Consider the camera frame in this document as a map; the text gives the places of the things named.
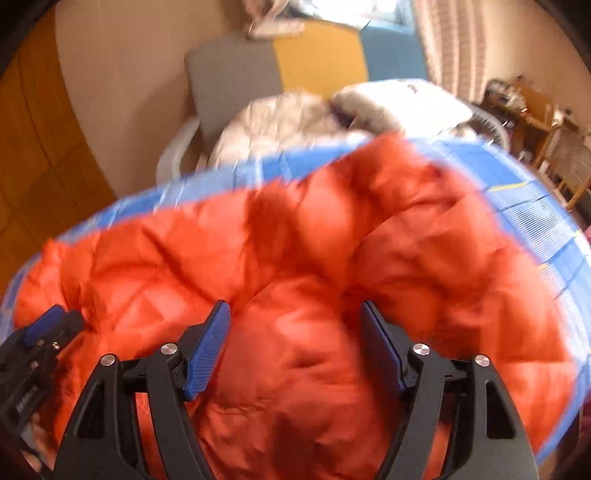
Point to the orange puffer jacket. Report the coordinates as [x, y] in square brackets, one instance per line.
[300, 258]

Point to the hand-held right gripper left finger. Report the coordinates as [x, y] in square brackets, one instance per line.
[210, 353]

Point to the wooden panel wardrobe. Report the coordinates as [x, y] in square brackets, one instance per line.
[37, 161]

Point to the patterned beige curtain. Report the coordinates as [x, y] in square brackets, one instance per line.
[452, 46]
[272, 21]

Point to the beige quilted jacket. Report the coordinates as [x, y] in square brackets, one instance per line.
[277, 120]

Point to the white padded garment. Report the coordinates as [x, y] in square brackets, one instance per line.
[415, 104]

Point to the wicker chair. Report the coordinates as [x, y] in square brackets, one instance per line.
[568, 161]

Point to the bright window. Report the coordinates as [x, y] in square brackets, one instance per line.
[351, 9]

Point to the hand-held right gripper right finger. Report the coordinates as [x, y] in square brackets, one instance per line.
[383, 350]

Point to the wooden desk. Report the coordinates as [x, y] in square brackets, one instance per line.
[521, 115]

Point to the white plastic chair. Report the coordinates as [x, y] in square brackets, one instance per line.
[171, 152]

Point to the grey yellow blue chair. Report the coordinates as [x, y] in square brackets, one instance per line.
[318, 55]

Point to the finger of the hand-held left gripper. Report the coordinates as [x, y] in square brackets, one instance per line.
[44, 325]
[69, 330]

